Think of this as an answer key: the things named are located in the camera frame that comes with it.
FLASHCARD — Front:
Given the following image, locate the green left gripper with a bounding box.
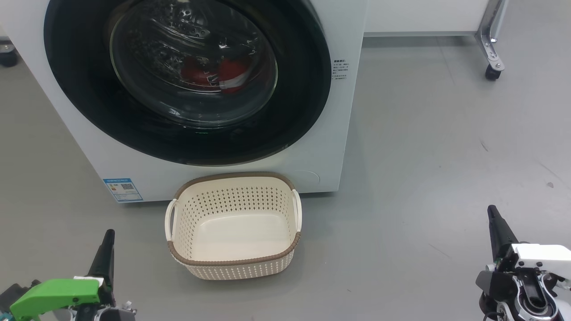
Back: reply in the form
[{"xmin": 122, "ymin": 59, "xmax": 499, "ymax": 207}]
[{"xmin": 9, "ymin": 230, "xmax": 137, "ymax": 321}]

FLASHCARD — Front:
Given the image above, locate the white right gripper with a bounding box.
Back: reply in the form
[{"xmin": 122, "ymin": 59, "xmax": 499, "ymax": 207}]
[{"xmin": 476, "ymin": 205, "xmax": 571, "ymax": 321}]

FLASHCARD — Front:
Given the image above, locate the black round glass washer door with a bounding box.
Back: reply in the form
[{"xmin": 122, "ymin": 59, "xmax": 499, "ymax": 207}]
[{"xmin": 43, "ymin": 0, "xmax": 333, "ymax": 166}]

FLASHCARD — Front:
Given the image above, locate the red basketball jersey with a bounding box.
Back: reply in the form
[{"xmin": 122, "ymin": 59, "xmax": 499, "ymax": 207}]
[{"xmin": 181, "ymin": 56, "xmax": 250, "ymax": 94}]

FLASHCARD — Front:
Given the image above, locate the white front-load washing machine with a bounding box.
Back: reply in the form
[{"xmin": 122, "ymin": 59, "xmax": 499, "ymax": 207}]
[{"xmin": 0, "ymin": 0, "xmax": 368, "ymax": 205}]

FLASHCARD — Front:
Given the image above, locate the cream perforated laundry basket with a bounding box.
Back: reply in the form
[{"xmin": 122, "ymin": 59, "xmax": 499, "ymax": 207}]
[{"xmin": 165, "ymin": 172, "xmax": 303, "ymax": 280}]

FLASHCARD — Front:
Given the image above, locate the blue energy label sticker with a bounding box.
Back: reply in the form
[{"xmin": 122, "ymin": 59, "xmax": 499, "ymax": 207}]
[{"xmin": 103, "ymin": 178, "xmax": 143, "ymax": 203}]

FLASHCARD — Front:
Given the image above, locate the round white filter cover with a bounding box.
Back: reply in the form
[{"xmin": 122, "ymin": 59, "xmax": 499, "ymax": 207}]
[{"xmin": 292, "ymin": 169, "xmax": 321, "ymax": 185}]

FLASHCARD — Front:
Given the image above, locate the metal partition stand leg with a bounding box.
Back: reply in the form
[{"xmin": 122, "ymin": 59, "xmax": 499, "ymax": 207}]
[{"xmin": 475, "ymin": 0, "xmax": 509, "ymax": 72}]

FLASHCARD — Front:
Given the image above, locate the white partition board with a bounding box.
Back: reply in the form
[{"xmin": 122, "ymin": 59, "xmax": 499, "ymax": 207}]
[{"xmin": 364, "ymin": 0, "xmax": 491, "ymax": 37}]

